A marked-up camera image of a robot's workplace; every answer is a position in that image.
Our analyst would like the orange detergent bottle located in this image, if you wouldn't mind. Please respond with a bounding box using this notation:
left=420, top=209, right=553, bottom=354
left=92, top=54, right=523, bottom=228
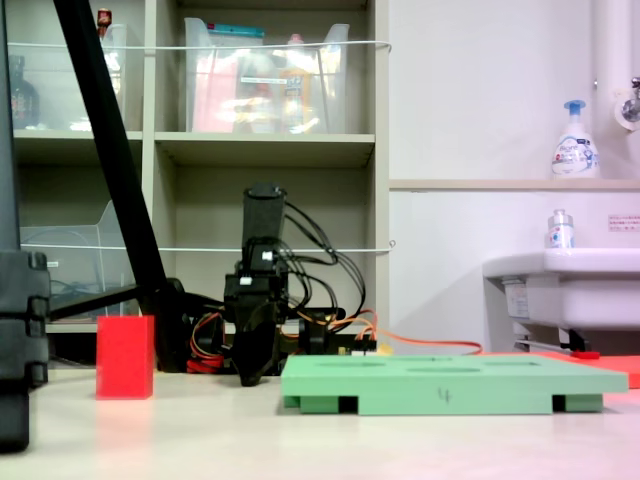
left=279, top=32, right=314, bottom=132

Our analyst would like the clear bin with supplies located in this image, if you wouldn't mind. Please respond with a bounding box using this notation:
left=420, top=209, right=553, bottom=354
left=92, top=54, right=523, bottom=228
left=183, top=17, right=351, bottom=135

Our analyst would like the small clear sanitizer bottle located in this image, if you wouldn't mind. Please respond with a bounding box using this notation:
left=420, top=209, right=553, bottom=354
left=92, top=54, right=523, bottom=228
left=546, top=208, right=575, bottom=250

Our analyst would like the circuit board with wires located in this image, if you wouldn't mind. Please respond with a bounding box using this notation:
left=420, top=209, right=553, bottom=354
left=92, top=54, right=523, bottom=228
left=335, top=339, right=392, bottom=358

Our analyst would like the white sink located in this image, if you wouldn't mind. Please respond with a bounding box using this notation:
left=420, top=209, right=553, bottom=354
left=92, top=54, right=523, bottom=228
left=481, top=246, right=640, bottom=352

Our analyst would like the green shape-hole board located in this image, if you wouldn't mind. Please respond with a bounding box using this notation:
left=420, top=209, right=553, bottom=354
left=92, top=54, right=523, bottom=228
left=280, top=353, right=630, bottom=417

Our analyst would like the chrome faucet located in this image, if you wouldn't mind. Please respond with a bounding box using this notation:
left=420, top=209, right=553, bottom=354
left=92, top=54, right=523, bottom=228
left=613, top=76, right=640, bottom=132

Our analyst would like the dark grey vertical post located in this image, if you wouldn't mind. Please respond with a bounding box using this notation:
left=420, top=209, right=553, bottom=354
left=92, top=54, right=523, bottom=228
left=0, top=0, right=22, bottom=254

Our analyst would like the clear empty plastic bin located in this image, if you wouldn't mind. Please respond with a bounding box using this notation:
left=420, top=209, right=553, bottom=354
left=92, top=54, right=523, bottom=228
left=19, top=199, right=140, bottom=324

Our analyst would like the black tripod leg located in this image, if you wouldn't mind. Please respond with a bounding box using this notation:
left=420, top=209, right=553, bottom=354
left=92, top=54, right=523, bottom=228
left=47, top=0, right=192, bottom=374

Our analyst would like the red square block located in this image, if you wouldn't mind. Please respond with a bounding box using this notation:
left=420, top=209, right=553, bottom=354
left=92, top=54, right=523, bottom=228
left=95, top=314, right=156, bottom=401

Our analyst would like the notched black stack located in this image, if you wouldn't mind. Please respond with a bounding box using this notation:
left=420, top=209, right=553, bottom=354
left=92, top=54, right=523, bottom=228
left=0, top=249, right=52, bottom=454

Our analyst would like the black wire bundle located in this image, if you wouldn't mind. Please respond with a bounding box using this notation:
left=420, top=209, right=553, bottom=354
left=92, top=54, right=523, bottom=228
left=277, top=199, right=369, bottom=327

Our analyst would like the white blue soap pump bottle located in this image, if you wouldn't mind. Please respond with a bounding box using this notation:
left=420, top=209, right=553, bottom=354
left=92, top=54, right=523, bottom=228
left=551, top=99, right=601, bottom=180

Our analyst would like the white vertical pipe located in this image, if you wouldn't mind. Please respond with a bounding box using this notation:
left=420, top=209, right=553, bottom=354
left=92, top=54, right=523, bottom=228
left=590, top=0, right=640, bottom=101

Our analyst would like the red wire coil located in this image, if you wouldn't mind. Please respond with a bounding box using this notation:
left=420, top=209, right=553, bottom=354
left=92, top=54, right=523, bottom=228
left=186, top=312, right=236, bottom=375

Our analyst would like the beige shelf unit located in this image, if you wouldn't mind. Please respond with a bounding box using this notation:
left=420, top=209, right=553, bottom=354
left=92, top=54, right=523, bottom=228
left=0, top=0, right=392, bottom=371

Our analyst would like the dark glass bottle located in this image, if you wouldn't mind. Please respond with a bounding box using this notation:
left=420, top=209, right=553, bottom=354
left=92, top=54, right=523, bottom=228
left=7, top=54, right=41, bottom=131

